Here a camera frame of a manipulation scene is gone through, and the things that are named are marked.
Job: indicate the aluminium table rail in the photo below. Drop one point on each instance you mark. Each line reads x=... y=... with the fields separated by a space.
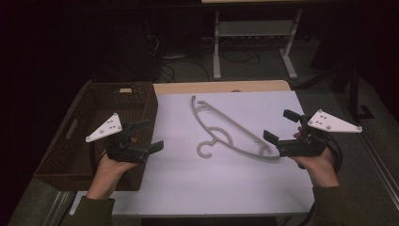
x=59 y=207
x=381 y=166

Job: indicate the person's right hand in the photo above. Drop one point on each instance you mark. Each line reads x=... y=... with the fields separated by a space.
x=320 y=171

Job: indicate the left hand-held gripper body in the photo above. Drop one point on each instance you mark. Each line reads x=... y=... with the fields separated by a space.
x=111 y=127

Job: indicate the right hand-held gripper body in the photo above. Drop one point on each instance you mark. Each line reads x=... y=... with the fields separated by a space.
x=326 y=122

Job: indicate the white metal desk frame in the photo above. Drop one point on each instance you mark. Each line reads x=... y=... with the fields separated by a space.
x=255 y=28

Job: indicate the white table mat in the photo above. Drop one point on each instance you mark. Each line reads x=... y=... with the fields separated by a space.
x=194 y=188

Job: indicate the brown woven basket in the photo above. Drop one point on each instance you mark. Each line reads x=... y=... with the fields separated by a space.
x=81 y=106

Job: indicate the white power strip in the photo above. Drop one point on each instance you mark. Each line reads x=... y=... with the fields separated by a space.
x=174 y=57

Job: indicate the grey plastic clothes hanger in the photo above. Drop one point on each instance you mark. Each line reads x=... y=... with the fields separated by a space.
x=219 y=130

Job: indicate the person's left hand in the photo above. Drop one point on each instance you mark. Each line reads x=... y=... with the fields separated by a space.
x=108 y=175

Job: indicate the dark metal stand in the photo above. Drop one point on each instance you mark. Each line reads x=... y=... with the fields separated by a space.
x=354 y=94

